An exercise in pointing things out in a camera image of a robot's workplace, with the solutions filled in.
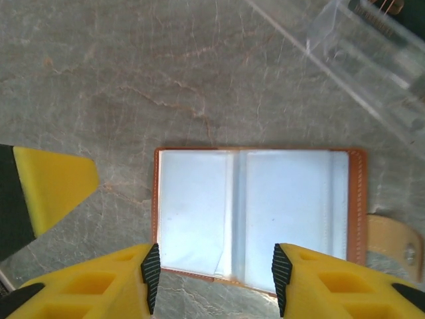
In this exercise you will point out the brown leather card holder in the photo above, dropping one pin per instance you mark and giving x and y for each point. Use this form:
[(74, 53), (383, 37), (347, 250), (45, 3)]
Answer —
[(282, 206)]

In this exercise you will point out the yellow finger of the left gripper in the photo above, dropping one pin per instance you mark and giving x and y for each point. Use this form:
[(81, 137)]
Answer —
[(56, 186)]

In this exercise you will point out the barcode card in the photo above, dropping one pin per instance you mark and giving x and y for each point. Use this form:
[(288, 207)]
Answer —
[(372, 20)]

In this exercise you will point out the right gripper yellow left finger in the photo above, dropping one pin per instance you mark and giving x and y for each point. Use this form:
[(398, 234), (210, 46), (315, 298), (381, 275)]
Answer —
[(99, 285)]

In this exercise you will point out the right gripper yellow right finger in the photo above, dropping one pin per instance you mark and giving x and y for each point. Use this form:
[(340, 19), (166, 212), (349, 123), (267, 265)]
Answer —
[(338, 289)]

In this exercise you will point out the clear acrylic card stand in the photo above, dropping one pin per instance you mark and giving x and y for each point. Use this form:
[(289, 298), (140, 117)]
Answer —
[(365, 66)]

